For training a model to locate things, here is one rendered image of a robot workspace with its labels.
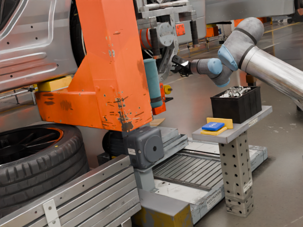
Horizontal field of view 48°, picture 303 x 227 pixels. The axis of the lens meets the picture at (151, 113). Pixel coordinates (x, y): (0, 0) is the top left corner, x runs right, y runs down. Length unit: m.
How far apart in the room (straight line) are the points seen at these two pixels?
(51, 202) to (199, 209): 0.70
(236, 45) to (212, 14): 2.97
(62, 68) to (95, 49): 0.45
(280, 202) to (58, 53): 1.30
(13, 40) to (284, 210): 1.46
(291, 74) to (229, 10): 2.96
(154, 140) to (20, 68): 0.72
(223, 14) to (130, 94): 3.15
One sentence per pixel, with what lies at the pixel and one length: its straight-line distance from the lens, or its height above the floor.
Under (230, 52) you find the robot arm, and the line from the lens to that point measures 1.49.
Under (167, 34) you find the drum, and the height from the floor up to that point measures 0.85.
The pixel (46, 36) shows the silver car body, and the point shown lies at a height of 0.95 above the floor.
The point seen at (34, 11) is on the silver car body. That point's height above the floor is 1.07.
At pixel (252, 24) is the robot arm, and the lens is 1.55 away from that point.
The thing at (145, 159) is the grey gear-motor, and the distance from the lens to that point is 1.69.
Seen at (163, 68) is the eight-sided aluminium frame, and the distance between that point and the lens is 2.13.
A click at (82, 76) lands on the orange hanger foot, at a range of 1.52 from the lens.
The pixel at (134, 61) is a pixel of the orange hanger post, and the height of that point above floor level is 0.79.
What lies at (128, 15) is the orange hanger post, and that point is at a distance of 1.38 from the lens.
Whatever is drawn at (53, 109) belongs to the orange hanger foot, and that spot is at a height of 0.60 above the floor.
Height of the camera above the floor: 0.92
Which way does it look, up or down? 15 degrees down
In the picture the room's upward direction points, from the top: 10 degrees counter-clockwise
